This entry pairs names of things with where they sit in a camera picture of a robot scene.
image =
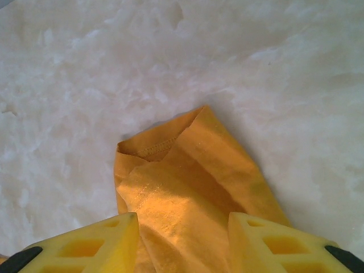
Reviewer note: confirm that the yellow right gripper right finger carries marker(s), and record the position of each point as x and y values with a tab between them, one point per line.
244	239

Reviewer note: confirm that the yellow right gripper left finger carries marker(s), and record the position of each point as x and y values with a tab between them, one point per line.
119	236

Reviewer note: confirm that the yellow orange t-shirt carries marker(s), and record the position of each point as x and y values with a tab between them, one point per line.
185	185

